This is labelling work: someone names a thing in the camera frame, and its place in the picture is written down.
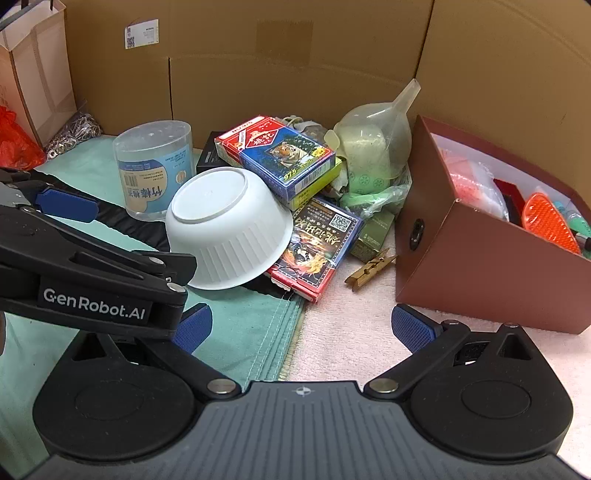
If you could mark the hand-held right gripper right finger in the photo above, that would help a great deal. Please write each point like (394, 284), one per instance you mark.
(411, 330)

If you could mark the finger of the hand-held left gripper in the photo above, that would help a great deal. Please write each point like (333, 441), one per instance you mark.
(178, 267)
(64, 203)

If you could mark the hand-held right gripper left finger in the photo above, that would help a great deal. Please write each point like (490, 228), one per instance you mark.
(191, 325)

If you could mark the white plastic bowl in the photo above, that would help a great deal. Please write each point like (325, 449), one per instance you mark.
(231, 230)

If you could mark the brown cardboard storage box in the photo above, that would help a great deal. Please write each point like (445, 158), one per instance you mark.
(461, 258)

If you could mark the blue tiger playing card box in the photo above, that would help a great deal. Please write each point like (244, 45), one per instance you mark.
(286, 154)

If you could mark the clear cotton swab container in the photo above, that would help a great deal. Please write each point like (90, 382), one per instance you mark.
(152, 166)

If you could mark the clear bag of small items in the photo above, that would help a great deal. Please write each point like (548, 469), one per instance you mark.
(300, 124)

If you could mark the teal cloth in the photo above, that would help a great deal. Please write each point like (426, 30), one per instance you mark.
(249, 327)

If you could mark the wooden clothespin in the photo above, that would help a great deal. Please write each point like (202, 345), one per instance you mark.
(369, 272)

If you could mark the pile of metal rings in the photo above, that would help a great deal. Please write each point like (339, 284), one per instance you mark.
(74, 131)

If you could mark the red plastic bag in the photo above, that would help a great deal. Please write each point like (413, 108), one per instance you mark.
(16, 143)

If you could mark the olive green small box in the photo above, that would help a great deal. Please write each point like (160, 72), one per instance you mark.
(374, 235)

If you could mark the black box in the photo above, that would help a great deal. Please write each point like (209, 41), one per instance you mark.
(207, 154)

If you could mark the dark playing card box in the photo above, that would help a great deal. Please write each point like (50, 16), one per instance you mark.
(318, 240)

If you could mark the brown paper bag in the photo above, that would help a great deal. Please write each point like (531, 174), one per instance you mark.
(37, 69)

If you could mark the plastic bag of green packets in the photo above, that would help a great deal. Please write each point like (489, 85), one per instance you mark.
(369, 189)

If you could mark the clear bag of pink mesh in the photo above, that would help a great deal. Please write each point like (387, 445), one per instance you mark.
(471, 180)

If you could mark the small red box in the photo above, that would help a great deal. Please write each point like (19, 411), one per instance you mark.
(510, 198)

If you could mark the orange plastic brush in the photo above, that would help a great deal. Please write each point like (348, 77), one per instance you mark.
(549, 219)

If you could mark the teal marker pens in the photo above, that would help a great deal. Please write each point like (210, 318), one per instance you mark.
(577, 221)

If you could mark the translucent plastic funnel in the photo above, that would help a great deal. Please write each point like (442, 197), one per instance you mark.
(378, 124)

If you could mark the brown cardboard enclosure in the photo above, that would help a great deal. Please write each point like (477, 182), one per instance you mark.
(300, 55)

